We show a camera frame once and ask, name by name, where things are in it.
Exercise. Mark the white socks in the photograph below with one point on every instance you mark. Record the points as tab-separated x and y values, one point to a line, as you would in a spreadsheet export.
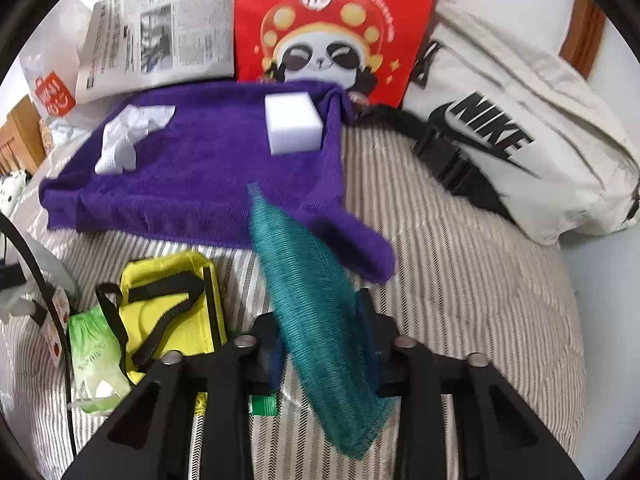
125	135

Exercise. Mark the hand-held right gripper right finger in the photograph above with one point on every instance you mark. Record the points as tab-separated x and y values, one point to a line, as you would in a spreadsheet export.
382	360

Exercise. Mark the striped bed sheet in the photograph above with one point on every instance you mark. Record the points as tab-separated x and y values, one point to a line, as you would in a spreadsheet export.
450	285

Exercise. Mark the wooden bed headboard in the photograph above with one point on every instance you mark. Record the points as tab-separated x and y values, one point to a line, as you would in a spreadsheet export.
582	30

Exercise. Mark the cream waist bag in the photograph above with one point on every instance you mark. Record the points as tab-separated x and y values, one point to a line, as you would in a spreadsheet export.
550	120

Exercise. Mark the wooden furniture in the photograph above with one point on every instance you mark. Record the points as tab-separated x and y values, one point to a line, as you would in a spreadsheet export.
20	135

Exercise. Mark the red panda print paper bag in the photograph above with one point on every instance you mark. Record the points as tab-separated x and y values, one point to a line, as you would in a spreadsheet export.
325	25

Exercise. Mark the white sponge block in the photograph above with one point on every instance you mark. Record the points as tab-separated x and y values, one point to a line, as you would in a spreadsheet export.
292	125

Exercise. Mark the pale grey cloth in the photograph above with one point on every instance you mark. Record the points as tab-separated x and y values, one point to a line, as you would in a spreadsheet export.
45	265

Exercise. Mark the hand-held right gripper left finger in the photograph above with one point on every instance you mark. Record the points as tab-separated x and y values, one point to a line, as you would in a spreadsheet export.
260	360

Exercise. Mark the white plastic bag orange print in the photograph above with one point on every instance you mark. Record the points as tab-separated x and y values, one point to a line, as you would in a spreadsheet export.
52	92

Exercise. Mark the fruit print packet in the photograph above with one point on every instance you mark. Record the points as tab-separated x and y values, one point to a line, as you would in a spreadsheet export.
54	332

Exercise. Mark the teal mesh cloth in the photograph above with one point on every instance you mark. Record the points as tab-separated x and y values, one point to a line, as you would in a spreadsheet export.
310	310

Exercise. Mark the newspaper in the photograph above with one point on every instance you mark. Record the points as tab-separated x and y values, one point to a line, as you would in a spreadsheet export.
160	25

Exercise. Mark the green plastic packet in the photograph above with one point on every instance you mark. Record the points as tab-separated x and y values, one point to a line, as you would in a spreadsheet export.
95	355

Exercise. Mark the black and white spotted item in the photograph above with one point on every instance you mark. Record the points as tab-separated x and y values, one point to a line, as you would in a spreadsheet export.
12	190

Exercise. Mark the purple towel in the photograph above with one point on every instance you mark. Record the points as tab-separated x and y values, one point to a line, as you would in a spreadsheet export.
200	170

